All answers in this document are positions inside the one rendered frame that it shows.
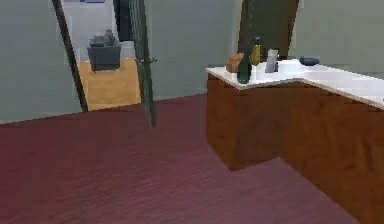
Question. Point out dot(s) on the dark green bottle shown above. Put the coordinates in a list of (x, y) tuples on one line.
[(244, 68)]

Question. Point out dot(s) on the brown bread loaf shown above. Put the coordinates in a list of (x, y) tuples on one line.
[(234, 62)]

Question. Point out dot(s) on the brown white-topped kitchen counter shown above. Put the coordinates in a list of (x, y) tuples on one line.
[(300, 123)]

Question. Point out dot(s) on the dark green room door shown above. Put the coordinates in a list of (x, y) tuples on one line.
[(143, 63)]

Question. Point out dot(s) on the grey upright box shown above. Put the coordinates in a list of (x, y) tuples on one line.
[(271, 61)]

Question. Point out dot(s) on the dark brown door frame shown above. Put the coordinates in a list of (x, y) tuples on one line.
[(70, 56)]

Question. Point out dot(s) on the grey armchair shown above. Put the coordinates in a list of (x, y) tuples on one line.
[(104, 53)]

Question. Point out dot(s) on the yellow bottle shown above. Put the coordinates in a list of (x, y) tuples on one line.
[(256, 53)]

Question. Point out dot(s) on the dark blue pan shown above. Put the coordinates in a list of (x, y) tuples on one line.
[(309, 61)]

